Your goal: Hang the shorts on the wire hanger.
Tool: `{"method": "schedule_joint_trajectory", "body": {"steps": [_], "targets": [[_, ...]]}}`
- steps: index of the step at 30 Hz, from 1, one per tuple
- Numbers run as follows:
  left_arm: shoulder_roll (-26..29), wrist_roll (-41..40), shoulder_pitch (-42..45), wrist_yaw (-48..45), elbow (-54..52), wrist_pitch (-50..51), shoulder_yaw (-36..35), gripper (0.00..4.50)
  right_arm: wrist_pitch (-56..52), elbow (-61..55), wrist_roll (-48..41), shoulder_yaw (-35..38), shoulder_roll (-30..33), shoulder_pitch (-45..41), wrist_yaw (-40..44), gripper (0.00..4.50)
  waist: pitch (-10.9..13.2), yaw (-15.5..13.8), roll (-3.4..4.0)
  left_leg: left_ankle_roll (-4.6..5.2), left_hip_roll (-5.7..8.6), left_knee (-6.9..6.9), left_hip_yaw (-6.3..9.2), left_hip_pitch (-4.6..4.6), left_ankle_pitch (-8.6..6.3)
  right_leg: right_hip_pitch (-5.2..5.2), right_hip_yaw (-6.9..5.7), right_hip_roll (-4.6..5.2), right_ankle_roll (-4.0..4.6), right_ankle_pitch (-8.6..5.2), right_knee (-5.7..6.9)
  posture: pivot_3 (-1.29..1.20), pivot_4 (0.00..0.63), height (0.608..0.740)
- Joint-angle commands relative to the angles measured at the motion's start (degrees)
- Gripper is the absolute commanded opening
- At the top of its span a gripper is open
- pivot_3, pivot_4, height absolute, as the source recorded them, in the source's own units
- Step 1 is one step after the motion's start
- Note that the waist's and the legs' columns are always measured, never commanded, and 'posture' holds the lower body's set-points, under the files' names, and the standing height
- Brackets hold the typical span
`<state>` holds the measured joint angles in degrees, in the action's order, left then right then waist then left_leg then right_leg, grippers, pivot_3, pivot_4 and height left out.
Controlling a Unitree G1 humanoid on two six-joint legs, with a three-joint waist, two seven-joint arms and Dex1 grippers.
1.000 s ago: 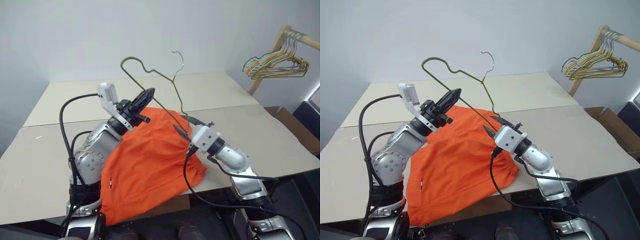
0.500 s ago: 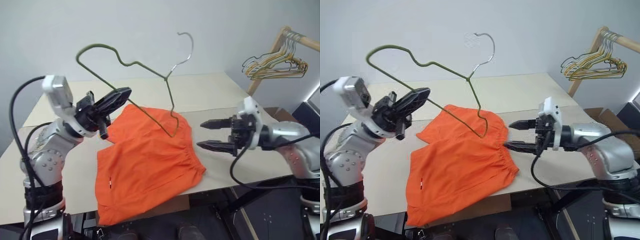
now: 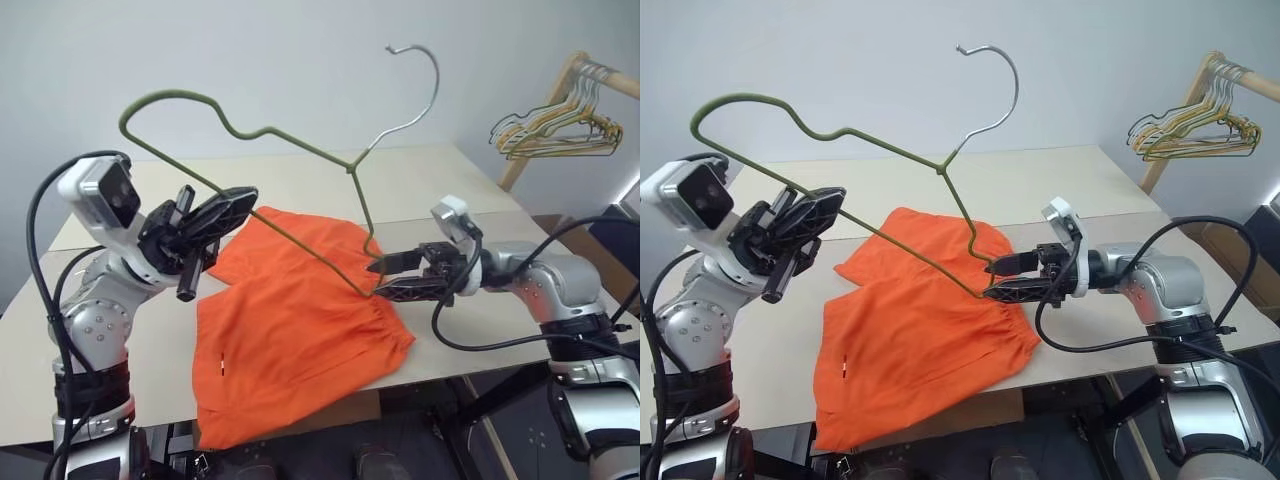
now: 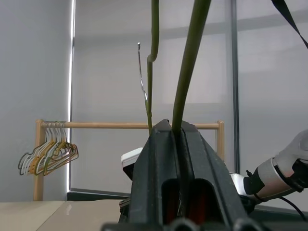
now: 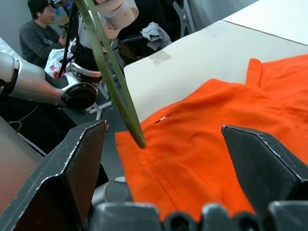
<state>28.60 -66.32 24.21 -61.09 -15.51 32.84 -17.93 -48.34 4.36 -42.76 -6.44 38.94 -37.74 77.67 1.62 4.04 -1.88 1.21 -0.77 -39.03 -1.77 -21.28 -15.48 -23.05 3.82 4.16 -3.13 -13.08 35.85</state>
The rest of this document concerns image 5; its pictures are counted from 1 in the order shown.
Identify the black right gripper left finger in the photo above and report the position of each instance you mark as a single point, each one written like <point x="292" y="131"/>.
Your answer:
<point x="55" y="192"/>

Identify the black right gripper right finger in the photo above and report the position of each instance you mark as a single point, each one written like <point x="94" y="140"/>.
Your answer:
<point x="269" y="168"/>

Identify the gray smooth panel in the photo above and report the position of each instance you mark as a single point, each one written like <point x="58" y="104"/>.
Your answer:
<point x="14" y="156"/>

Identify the silver round cylinder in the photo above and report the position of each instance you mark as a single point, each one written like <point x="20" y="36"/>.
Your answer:
<point x="115" y="191"/>

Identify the white stand base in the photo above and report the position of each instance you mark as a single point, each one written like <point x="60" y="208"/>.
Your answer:
<point x="98" y="110"/>

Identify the white and red plastic bag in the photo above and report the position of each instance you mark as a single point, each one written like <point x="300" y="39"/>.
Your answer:
<point x="54" y="62"/>

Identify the seated person in gray sweater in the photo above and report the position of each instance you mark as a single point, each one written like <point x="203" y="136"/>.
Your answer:
<point x="36" y="41"/>

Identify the clear tape patch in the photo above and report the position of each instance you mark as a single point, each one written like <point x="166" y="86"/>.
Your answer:
<point x="160" y="57"/>

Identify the gray crumpled cloth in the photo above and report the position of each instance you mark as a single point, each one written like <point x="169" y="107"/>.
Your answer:
<point x="154" y="33"/>

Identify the gray chair frame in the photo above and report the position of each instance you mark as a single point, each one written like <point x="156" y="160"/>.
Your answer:
<point x="185" y="21"/>

